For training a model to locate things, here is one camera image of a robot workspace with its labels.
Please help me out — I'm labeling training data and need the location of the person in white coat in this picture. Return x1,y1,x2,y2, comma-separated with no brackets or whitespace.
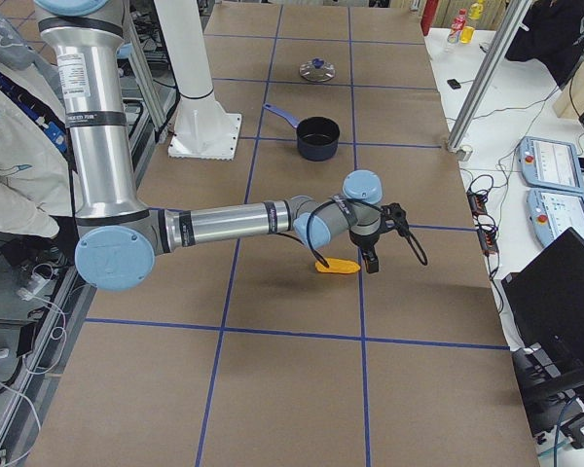
0,14,82,258

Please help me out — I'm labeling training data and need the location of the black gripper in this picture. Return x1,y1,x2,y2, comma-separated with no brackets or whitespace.
348,226,381,272

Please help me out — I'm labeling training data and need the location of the glass pot lid blue knob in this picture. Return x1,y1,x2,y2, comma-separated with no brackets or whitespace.
299,57,336,83

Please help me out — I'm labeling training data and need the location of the blue teach pendant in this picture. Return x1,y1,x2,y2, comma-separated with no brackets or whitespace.
514,136,584,194
527,188,584,247

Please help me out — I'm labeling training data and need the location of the small black square device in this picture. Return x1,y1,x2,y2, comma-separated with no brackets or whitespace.
447,79,461,90

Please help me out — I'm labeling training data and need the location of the aluminium frame post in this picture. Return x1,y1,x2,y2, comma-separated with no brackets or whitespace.
446,0,531,162

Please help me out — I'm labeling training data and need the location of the plastic bottle red label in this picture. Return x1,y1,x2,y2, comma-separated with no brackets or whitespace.
447,9,467,45

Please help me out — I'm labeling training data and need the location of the dark blue saucepan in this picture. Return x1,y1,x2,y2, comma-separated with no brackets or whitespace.
263,103,341,162

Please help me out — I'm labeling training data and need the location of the black laptop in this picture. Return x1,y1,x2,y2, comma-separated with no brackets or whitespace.
502,228,584,361

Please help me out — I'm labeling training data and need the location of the brown paper table cover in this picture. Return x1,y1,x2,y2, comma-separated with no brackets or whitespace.
28,3,537,466

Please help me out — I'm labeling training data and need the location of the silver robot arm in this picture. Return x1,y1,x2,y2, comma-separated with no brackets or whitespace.
35,1,383,291

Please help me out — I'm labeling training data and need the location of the upper blue teach pendant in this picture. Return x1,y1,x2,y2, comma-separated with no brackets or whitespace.
514,136,584,194

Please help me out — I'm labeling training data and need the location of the black monitor stand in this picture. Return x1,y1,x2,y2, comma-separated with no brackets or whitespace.
512,344,584,449

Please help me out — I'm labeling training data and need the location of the yellow drink bottle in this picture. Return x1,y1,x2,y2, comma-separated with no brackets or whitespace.
459,0,485,44

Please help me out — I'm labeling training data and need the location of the yellow corn cob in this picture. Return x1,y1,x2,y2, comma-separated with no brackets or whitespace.
314,258,360,274

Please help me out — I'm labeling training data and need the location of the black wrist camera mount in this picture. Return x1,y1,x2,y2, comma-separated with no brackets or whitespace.
380,203,428,266

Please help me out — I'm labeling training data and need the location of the lower blue teach pendant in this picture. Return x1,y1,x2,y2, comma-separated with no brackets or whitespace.
527,188,584,247

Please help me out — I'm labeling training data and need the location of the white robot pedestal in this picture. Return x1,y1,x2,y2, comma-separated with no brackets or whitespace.
155,0,242,161

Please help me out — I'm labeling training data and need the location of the black power strip orange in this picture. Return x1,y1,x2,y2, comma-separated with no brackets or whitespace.
466,190,499,257

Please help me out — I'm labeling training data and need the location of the black jacket on table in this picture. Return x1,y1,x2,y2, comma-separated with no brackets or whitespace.
505,0,584,88

